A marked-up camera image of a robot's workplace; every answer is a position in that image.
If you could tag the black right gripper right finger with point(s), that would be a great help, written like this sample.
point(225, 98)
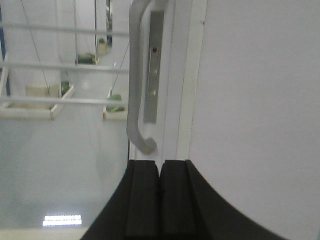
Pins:
point(191, 209)

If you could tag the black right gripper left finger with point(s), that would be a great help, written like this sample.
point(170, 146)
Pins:
point(133, 211)

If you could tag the grey metal door handle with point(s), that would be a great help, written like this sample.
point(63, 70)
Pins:
point(145, 145)

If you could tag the white sliding glass door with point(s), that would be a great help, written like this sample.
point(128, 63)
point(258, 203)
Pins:
point(64, 94)

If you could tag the silver door lock plate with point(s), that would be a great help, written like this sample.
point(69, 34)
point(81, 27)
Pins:
point(153, 66)

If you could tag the light wooden platform board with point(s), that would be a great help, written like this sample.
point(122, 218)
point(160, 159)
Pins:
point(55, 233)

